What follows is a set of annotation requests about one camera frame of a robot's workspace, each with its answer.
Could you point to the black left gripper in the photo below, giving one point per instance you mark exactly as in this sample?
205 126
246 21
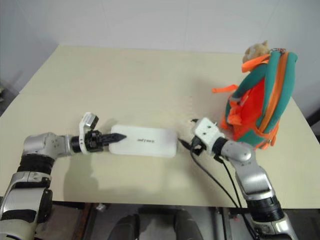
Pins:
94 142

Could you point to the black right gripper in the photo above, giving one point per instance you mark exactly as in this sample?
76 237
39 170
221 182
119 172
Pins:
199 147

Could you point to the white box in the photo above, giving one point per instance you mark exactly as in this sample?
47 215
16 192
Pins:
145 141

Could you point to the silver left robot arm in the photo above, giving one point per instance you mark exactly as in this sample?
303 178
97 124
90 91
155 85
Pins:
32 175

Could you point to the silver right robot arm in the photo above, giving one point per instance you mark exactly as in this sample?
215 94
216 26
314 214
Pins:
255 180

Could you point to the orange and teal backpack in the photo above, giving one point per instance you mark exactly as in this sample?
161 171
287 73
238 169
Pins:
262 105

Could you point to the small white object under table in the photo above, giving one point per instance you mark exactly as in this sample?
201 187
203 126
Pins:
101 207

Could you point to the dark rounded shape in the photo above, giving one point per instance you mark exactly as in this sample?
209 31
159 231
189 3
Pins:
190 226

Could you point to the beige plush toy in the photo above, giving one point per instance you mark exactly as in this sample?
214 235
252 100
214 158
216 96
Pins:
256 50

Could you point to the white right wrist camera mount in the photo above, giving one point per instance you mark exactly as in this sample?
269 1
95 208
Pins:
206 131

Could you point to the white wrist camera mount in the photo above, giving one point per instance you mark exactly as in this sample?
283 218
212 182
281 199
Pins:
88 120
206 131

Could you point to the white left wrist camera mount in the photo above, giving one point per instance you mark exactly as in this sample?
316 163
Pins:
88 120

